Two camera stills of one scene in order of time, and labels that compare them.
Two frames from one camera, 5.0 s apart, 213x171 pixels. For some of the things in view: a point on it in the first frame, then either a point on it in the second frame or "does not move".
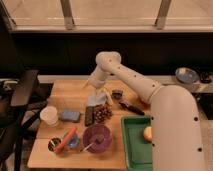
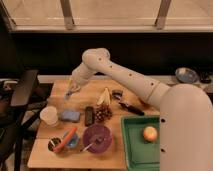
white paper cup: (50, 115) does not move
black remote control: (89, 115) does not move
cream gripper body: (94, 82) -> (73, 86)
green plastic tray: (138, 152) does not move
